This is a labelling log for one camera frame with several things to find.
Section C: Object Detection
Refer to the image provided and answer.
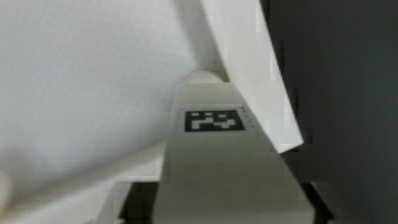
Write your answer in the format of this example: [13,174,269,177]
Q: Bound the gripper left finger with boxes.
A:
[96,181,162,224]

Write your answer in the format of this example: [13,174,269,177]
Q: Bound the white desk tabletop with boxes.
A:
[0,0,302,224]

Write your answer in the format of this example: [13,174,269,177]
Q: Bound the white desk leg tagged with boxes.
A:
[153,71,317,224]

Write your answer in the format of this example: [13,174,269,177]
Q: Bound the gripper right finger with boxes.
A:
[301,183,334,224]

